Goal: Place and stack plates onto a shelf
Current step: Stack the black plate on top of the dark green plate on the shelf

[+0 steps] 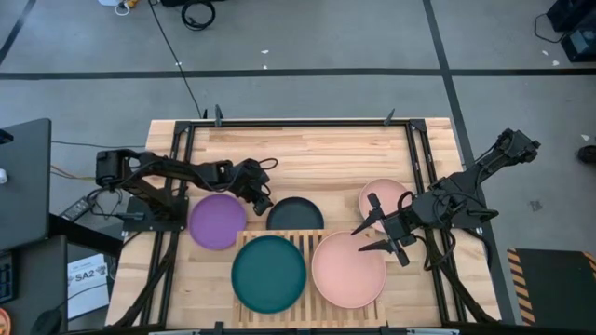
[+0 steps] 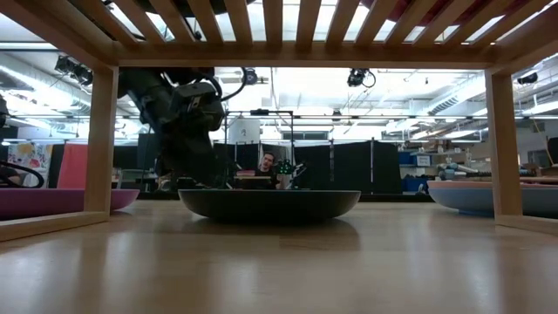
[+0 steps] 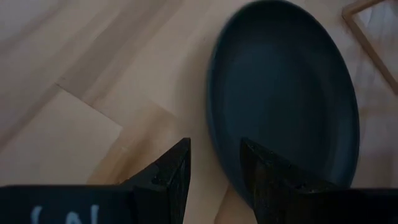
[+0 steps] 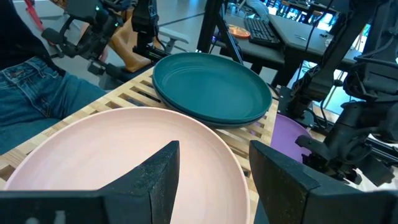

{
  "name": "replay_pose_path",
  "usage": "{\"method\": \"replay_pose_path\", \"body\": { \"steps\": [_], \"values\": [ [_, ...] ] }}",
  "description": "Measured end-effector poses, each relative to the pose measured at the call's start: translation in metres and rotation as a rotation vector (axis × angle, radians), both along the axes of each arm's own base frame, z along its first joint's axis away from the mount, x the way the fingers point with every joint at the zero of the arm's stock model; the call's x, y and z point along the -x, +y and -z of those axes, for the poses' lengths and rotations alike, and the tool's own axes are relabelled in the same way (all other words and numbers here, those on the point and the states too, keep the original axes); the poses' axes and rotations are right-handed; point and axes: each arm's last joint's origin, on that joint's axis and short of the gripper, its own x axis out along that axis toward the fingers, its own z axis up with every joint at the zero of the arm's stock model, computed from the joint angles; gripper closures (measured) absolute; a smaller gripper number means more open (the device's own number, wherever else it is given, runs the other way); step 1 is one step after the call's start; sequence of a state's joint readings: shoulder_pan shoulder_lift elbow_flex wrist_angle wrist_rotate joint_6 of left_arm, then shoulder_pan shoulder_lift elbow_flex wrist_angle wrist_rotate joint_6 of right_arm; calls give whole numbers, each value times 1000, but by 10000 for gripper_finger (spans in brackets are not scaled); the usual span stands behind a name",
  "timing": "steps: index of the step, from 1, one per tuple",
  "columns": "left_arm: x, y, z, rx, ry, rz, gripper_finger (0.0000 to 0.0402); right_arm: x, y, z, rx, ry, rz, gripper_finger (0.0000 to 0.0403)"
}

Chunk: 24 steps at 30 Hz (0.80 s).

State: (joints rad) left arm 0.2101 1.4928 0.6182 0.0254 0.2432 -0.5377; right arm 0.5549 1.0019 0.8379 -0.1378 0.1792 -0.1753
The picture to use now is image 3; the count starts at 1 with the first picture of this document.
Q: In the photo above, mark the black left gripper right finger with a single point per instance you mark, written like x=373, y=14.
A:
x=295, y=202

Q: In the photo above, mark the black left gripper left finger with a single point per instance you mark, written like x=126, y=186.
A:
x=93, y=205

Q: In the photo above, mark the black plate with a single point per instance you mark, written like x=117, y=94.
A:
x=280, y=77

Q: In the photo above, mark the slatted wooden shelf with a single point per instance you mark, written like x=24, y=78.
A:
x=368, y=43

